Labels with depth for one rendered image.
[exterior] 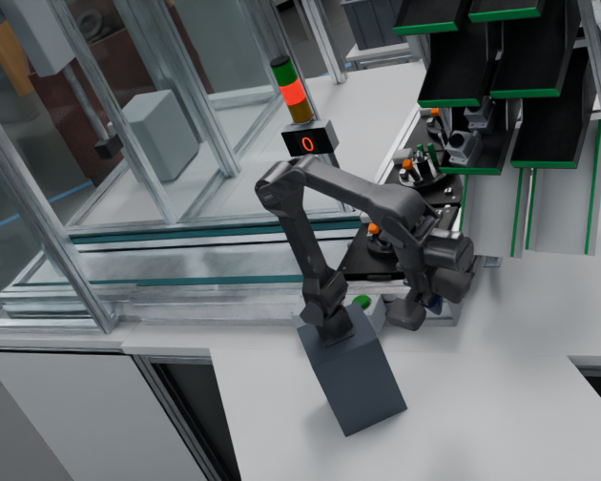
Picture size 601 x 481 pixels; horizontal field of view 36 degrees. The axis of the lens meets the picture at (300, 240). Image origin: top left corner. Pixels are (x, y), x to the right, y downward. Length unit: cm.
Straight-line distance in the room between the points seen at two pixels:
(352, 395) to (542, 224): 53
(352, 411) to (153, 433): 104
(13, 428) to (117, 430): 124
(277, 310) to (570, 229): 72
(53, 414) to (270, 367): 104
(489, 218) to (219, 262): 81
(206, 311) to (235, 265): 17
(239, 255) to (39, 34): 83
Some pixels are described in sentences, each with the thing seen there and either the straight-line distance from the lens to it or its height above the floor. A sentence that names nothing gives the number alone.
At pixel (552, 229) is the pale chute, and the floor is 102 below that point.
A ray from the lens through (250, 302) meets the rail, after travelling 227.
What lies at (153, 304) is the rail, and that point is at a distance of 246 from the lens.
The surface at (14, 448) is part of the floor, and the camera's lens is 400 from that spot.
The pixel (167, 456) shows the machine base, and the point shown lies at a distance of 288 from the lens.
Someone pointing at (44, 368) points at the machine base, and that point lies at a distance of 286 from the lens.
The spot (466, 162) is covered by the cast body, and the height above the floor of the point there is 122.
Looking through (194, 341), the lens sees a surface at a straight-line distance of 238.
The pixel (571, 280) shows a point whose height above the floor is 86.
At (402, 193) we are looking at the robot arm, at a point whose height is 141.
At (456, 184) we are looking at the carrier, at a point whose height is 97.
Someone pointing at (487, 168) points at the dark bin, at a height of 121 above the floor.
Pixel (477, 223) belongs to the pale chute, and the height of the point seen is 104.
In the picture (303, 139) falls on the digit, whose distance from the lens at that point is 224.
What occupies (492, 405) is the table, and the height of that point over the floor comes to 86.
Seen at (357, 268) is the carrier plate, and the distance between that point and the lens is 216.
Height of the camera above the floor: 218
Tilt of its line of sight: 31 degrees down
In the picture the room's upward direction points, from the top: 24 degrees counter-clockwise
